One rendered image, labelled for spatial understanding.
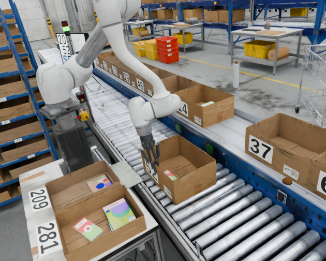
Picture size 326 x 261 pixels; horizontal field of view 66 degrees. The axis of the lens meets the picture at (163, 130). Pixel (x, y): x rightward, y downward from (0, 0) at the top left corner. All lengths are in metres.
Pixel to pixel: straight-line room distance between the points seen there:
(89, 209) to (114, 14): 1.01
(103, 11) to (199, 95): 1.23
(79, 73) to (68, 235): 0.94
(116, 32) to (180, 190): 0.86
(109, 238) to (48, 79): 0.93
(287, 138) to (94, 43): 1.28
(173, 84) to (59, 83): 1.24
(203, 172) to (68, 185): 0.86
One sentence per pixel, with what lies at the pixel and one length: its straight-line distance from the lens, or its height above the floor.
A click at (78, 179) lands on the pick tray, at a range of 1.75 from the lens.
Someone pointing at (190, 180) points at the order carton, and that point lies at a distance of 1.39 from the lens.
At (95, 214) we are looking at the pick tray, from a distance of 1.50.
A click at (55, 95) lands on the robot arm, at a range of 1.62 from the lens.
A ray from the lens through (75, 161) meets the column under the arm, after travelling 1.80.
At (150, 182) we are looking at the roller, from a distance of 1.61.
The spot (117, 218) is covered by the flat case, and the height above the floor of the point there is 0.80.
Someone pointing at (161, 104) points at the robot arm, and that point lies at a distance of 1.36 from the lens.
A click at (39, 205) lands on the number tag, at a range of 1.54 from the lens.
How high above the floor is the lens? 1.77
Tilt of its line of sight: 29 degrees down
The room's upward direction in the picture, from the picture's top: 8 degrees counter-clockwise
